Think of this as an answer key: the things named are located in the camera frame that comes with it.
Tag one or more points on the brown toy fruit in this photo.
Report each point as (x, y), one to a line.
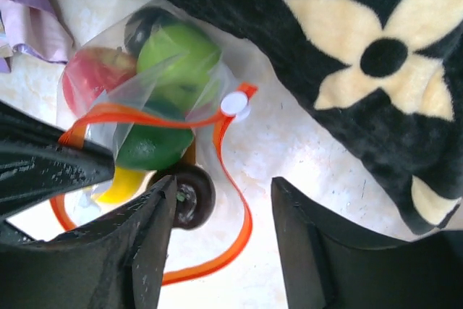
(189, 156)

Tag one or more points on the pink purple cloth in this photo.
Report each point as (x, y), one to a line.
(31, 27)

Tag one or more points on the red toy apple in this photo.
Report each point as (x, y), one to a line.
(92, 71)

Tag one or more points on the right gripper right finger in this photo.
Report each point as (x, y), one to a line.
(330, 262)

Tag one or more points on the black floral pillow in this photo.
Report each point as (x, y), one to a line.
(384, 77)

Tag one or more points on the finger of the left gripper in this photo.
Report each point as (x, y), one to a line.
(35, 167)

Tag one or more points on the dark green toy lime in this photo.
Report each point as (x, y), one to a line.
(147, 148)

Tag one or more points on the light green toy fruit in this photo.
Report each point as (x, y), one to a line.
(191, 56)

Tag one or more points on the dark mangosteen toy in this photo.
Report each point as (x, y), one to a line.
(196, 195)

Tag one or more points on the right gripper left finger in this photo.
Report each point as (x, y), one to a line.
(116, 261)

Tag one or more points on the clear zip bag orange zipper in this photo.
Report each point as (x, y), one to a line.
(192, 253)

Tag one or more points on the yellow toy lemon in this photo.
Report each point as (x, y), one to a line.
(125, 184)

